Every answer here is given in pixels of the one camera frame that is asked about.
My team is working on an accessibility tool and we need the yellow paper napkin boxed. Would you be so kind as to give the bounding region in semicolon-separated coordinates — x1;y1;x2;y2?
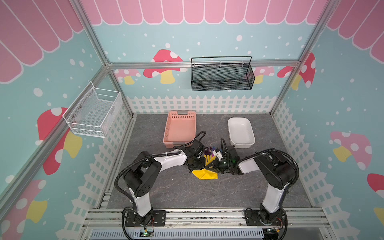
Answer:
192;155;218;180

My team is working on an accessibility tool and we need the purple metal spoon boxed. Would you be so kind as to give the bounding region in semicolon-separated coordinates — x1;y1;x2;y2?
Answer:
204;147;211;156

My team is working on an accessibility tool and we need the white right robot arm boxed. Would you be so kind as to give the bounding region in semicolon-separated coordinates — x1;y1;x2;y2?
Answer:
206;139;300;240

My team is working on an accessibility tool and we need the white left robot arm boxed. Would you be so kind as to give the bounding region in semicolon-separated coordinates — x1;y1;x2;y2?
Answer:
114;131;206;240

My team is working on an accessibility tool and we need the white plastic tub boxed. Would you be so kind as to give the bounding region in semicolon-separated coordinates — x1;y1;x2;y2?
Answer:
228;117;256;149

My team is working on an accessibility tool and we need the pink perforated plastic basket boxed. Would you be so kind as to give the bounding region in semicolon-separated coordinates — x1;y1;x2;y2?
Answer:
163;111;196;149

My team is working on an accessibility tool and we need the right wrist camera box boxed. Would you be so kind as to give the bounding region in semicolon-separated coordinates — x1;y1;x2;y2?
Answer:
216;146;239;161

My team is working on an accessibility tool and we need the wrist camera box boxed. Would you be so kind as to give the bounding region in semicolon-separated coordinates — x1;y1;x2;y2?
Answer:
216;146;239;161
189;141;205;157

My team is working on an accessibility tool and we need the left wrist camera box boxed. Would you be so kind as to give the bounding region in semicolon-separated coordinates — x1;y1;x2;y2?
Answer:
189;141;205;157

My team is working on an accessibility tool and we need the black mesh wall basket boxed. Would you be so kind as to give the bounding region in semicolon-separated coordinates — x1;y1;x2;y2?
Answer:
191;56;256;92

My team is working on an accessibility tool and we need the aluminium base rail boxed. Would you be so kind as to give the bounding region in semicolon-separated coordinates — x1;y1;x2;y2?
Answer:
78;208;336;240

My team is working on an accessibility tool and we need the white wire wall basket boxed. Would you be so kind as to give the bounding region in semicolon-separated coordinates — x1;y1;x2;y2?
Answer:
63;82;123;138

